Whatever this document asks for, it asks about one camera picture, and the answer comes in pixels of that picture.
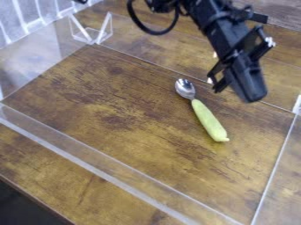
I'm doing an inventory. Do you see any black strip on table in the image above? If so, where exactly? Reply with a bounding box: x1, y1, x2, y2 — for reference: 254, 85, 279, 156
250, 13, 267, 24

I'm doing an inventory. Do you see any green handled metal spoon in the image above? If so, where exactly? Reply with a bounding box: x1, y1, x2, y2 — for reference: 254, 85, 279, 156
175, 78, 228, 142

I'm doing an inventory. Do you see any clear acrylic corner bracket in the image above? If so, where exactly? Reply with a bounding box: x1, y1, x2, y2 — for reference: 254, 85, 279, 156
68, 12, 112, 45

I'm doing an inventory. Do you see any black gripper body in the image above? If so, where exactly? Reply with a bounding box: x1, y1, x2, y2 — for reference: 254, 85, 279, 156
181, 0, 275, 92

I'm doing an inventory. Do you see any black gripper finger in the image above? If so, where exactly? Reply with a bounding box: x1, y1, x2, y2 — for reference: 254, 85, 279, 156
223, 54, 267, 103

